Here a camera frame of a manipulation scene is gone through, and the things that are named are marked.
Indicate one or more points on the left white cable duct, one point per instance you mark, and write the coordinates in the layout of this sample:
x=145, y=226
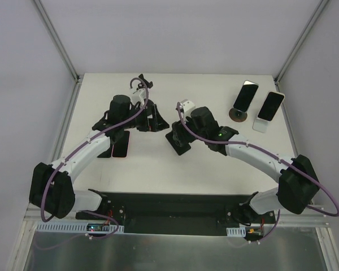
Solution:
x=78, y=227

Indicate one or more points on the pink-case phone front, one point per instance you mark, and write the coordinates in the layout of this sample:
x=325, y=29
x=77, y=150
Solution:
x=120, y=148

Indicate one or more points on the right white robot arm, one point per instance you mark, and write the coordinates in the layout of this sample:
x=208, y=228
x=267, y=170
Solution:
x=295, y=177

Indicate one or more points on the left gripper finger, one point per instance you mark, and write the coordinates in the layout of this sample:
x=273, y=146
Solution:
x=160, y=123
x=152, y=124

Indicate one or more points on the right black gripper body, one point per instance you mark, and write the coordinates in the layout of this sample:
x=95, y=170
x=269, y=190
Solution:
x=178, y=138

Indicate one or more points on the brown round-base phone stand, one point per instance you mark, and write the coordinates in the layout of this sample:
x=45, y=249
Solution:
x=237, y=115

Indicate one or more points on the black folding phone stand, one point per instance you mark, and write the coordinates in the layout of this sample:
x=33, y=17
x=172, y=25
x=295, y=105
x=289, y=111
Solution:
x=179, y=147

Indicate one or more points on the pink-case phone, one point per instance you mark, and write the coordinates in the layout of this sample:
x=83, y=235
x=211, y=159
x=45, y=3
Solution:
x=120, y=148
x=271, y=104

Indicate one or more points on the right white cable duct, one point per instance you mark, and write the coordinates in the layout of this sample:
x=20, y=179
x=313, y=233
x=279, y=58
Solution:
x=236, y=232

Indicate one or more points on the silver-edged phone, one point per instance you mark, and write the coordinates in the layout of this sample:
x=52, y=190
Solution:
x=245, y=96

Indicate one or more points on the black phone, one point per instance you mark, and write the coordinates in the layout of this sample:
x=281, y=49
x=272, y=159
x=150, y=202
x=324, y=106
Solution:
x=108, y=153

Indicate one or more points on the left aluminium frame post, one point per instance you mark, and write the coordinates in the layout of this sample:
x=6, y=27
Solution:
x=54, y=36

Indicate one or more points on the black round-base phone stand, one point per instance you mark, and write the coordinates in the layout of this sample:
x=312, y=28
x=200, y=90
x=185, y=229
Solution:
x=149, y=85

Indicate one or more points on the right pink-case phone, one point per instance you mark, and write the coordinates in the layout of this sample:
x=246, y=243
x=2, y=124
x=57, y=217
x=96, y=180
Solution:
x=271, y=104

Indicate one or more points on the white phone stand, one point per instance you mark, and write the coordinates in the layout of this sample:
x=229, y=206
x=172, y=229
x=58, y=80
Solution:
x=260, y=125

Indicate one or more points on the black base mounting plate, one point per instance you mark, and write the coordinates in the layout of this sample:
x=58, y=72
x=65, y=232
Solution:
x=172, y=214

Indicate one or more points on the white cable duct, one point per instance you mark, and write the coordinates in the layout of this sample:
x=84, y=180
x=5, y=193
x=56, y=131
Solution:
x=78, y=227
x=236, y=232

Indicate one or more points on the right aluminium frame post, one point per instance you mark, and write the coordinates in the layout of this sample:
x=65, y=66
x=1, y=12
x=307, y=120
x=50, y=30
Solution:
x=316, y=14

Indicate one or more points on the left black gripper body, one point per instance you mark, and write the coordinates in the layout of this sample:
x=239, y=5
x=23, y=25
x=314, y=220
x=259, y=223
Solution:
x=151, y=119

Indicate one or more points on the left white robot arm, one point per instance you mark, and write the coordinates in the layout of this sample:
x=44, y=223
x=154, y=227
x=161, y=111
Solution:
x=52, y=184

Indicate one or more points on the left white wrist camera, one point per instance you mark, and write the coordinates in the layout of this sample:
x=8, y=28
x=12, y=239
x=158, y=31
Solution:
x=138, y=96

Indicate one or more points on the right aluminium table rail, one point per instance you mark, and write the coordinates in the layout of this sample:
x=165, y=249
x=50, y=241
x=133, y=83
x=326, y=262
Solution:
x=289, y=128

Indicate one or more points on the aluminium frame post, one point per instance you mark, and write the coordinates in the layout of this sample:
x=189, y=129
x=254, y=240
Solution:
x=54, y=36
x=316, y=14

